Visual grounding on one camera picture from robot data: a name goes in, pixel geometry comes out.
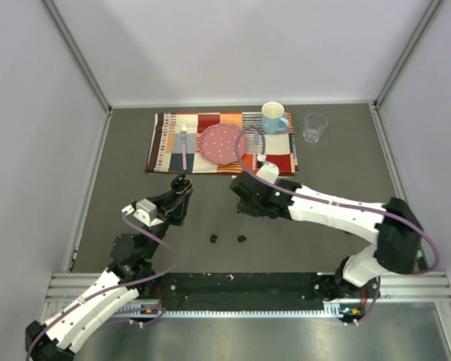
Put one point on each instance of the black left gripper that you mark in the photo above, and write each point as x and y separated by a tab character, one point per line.
172	207

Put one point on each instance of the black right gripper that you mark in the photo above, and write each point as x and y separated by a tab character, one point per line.
244	209

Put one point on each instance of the glossy black charging case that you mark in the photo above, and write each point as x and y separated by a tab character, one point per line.
181	184

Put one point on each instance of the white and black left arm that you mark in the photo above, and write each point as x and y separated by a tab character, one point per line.
128	276

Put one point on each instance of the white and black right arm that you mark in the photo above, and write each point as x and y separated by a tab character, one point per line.
391	229

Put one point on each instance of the colourful patchwork placemat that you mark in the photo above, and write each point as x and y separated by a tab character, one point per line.
165	154

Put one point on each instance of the pink dotted plate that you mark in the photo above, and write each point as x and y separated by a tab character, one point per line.
217	144

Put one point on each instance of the light blue mug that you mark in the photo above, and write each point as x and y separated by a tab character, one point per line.
274	119

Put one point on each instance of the clear drinking glass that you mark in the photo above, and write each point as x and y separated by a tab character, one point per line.
314	126

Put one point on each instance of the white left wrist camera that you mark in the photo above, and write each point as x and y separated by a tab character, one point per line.
144	211

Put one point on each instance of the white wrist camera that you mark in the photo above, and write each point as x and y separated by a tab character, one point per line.
268	171
144	211

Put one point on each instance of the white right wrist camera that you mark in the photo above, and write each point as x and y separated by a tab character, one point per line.
268	171

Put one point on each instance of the fork with pink handle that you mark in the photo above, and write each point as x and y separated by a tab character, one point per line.
183	134

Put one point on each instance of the knife with pink handle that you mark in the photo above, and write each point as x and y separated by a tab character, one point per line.
255	145

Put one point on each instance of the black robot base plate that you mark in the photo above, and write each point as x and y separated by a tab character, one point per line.
297	291

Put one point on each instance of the aluminium frame rail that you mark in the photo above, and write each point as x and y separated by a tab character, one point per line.
400	289

